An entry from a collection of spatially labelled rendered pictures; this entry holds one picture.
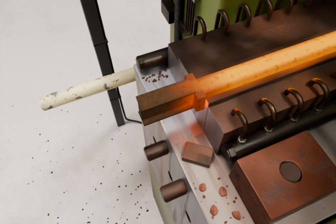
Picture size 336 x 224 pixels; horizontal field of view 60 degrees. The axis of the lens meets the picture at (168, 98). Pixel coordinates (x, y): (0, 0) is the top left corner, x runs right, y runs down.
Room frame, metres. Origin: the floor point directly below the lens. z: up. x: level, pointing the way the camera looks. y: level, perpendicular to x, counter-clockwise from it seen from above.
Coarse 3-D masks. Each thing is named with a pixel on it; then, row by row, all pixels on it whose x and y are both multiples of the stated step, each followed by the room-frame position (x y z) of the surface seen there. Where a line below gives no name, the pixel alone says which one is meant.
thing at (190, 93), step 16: (288, 48) 0.33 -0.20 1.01; (304, 48) 0.33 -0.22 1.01; (320, 48) 0.33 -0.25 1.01; (240, 64) 0.30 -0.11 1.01; (256, 64) 0.30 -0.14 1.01; (272, 64) 0.30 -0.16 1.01; (288, 64) 0.30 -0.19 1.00; (192, 80) 0.26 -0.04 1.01; (208, 80) 0.26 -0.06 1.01; (224, 80) 0.26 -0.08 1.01; (240, 80) 0.26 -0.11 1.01; (144, 96) 0.23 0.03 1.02; (160, 96) 0.23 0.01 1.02; (176, 96) 0.23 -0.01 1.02; (192, 96) 0.24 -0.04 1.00; (208, 96) 0.24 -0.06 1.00; (144, 112) 0.21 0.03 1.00; (160, 112) 0.22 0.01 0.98; (176, 112) 0.23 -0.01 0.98
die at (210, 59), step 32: (320, 0) 0.49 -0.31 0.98; (256, 32) 0.39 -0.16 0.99; (288, 32) 0.39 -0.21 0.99; (320, 32) 0.39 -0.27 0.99; (192, 64) 0.31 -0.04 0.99; (224, 64) 0.31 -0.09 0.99; (320, 64) 0.31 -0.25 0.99; (224, 96) 0.24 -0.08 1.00; (256, 96) 0.25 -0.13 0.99; (288, 96) 0.25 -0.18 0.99; (320, 96) 0.25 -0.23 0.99; (224, 128) 0.19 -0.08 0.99; (256, 128) 0.21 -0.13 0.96
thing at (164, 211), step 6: (150, 168) 0.35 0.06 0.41; (150, 174) 0.36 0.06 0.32; (156, 180) 0.30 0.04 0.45; (156, 186) 0.30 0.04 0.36; (156, 192) 0.31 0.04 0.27; (156, 198) 0.32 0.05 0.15; (162, 198) 0.25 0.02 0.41; (156, 204) 0.33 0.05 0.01; (162, 204) 0.26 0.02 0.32; (162, 210) 0.26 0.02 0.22; (168, 210) 0.21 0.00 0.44; (162, 216) 0.27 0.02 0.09; (168, 216) 0.21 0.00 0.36; (168, 222) 0.21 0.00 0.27; (174, 222) 0.17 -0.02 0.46
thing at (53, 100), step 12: (120, 72) 0.58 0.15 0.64; (132, 72) 0.58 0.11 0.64; (84, 84) 0.53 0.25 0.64; (96, 84) 0.53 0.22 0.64; (108, 84) 0.54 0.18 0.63; (120, 84) 0.55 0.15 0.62; (48, 96) 0.49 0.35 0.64; (60, 96) 0.49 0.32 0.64; (72, 96) 0.49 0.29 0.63; (84, 96) 0.50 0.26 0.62; (48, 108) 0.46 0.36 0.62
